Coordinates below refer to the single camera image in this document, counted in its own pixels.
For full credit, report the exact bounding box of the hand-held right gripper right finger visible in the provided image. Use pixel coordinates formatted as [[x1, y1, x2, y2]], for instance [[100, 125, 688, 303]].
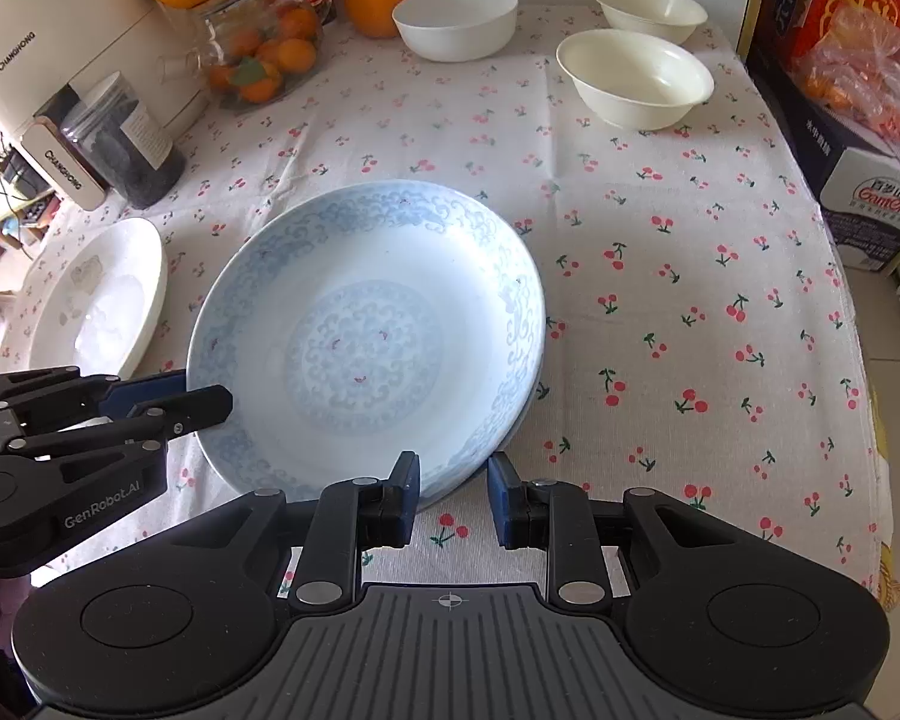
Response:
[[487, 451, 728, 608]]

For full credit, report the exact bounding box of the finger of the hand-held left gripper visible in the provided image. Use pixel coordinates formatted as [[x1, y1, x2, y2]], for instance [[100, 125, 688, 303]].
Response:
[[11, 385, 235, 482], [0, 366, 190, 436]]

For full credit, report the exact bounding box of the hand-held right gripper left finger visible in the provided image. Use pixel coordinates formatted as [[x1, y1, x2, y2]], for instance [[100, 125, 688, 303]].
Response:
[[169, 451, 422, 608]]

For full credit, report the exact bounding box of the blue patterned plate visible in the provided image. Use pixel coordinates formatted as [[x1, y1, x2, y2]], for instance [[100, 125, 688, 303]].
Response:
[[420, 315, 550, 505], [186, 180, 547, 503]]

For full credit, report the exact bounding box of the cream bowl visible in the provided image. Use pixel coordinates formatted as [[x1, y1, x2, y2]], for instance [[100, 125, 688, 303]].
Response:
[[556, 30, 716, 131], [591, 0, 710, 46]]

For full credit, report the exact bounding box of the white embossed plate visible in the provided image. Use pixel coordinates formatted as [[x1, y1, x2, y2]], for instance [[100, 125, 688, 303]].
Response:
[[28, 217, 169, 380]]

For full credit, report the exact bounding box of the cherry print tablecloth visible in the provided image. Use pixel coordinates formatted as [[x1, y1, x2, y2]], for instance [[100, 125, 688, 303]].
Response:
[[0, 4, 890, 616]]

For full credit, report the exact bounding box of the clear jar with dark contents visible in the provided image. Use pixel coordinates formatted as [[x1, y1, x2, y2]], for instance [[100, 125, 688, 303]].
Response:
[[60, 71, 188, 209]]

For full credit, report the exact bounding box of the pile of small tangerines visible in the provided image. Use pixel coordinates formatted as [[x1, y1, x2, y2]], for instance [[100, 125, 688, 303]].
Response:
[[208, 4, 322, 106]]

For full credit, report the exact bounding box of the white kitchen appliance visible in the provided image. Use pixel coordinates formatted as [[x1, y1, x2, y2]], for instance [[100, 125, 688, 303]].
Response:
[[0, 0, 211, 212]]

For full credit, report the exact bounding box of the glass jar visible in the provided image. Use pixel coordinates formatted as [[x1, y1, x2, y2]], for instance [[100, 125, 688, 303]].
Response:
[[157, 0, 325, 113]]

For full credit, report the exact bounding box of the white bowl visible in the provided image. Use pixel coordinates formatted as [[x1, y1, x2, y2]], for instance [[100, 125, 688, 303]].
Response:
[[391, 0, 519, 64]]

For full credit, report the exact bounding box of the blue and white carton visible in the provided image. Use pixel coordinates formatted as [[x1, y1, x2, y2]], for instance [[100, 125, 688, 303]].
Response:
[[750, 52, 900, 275]]

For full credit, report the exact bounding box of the plastic bag of oranges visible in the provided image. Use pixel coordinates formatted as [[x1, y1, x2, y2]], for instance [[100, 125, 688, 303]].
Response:
[[787, 7, 900, 181]]

